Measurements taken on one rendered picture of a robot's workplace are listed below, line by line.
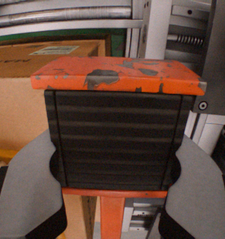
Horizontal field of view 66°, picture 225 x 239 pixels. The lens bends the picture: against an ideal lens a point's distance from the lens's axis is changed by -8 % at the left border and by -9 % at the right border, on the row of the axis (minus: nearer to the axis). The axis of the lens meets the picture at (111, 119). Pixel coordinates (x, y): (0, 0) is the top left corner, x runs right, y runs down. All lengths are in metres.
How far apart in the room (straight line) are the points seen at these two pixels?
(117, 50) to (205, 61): 1.05
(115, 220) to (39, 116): 0.18
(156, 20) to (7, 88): 0.25
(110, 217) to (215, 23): 0.28
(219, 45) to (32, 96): 0.28
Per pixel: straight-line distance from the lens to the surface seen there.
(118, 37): 1.31
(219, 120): 0.48
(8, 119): 0.32
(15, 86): 0.29
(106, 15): 0.77
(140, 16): 0.72
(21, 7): 0.93
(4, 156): 0.34
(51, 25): 0.74
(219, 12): 0.31
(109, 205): 0.17
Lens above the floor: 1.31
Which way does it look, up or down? 62 degrees down
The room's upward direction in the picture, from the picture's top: 175 degrees counter-clockwise
